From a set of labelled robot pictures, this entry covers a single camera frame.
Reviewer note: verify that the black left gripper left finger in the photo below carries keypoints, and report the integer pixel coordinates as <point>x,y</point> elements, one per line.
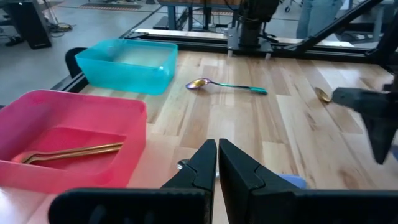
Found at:
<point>174,205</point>

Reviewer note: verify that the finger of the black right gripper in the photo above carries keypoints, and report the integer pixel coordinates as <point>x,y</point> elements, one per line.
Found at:
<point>390,130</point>
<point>373,133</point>

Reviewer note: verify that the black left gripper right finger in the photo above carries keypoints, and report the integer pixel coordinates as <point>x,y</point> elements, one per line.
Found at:
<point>264,205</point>

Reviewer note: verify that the iridescent rainbow spoon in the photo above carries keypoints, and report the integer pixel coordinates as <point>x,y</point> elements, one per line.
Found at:
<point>197,83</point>

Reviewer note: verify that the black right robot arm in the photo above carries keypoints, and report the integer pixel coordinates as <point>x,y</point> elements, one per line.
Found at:
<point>252,31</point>

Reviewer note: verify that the person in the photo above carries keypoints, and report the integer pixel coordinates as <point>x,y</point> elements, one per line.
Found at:
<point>317,18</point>

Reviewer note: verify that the teal plastic bin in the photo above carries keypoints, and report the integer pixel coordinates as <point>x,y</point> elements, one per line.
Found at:
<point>124,77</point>

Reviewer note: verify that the pink plastic bin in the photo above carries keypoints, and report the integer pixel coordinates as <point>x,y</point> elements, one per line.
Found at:
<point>62,118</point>

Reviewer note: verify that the black floor mat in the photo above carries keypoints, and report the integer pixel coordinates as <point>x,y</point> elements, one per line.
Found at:
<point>109,6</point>

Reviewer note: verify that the black computer tower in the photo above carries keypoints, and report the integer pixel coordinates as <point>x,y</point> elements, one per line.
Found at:
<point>29,25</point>

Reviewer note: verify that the black frame upright post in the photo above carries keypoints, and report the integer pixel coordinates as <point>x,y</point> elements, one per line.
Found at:
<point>388,43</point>

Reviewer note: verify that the black diagonal frame strut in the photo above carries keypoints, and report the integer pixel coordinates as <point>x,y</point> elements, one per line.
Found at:
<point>335,25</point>

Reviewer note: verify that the black clamp bracket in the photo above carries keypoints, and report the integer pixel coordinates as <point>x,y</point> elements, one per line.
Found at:
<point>71,62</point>

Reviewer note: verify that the blue frame workbench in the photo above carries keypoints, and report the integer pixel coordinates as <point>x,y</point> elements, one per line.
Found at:
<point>189,17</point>

